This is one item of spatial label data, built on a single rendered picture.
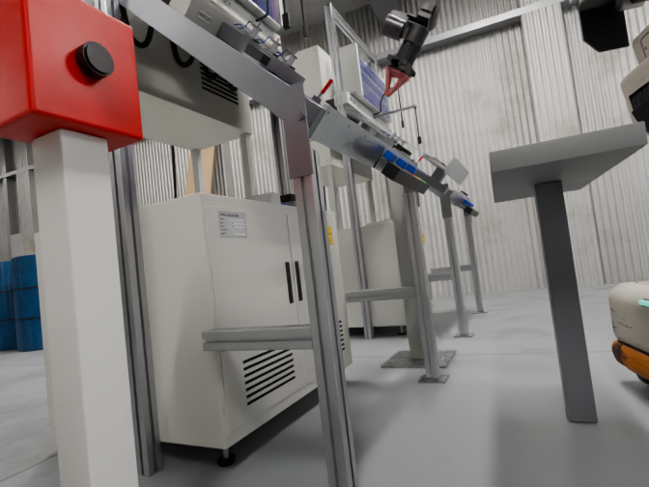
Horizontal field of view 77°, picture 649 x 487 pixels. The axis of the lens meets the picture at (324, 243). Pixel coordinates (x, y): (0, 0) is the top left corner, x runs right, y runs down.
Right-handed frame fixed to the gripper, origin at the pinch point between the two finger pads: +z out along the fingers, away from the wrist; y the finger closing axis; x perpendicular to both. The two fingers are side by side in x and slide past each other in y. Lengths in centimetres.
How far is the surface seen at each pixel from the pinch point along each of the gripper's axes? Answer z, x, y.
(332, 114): 14.9, 12.0, 44.6
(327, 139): 19.7, 11.3, 41.1
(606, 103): -106, 47, -294
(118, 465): 63, 30, 86
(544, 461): 56, 77, 28
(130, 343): 81, -6, 53
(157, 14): 11, -39, 50
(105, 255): 44, 15, 85
